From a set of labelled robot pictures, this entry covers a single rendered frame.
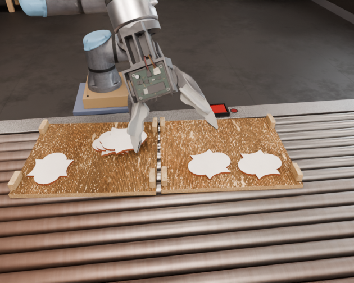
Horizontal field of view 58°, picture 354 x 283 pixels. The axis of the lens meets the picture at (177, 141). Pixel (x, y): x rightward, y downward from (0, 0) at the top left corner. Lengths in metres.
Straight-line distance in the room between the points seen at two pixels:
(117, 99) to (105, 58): 0.17
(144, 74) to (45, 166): 0.62
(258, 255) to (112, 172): 0.47
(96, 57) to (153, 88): 0.90
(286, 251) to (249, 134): 0.45
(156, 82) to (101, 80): 0.93
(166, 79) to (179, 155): 0.55
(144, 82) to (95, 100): 0.91
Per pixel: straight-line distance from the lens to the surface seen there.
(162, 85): 0.48
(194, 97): 0.54
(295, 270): 0.82
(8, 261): 0.88
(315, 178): 1.06
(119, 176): 0.96
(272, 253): 0.83
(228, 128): 1.15
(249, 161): 1.00
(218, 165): 0.97
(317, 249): 0.88
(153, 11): 0.54
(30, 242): 0.89
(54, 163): 1.04
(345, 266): 0.87
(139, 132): 0.56
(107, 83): 1.41
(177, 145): 1.05
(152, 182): 0.89
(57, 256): 0.84
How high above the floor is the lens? 1.59
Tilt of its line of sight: 38 degrees down
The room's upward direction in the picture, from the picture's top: straight up
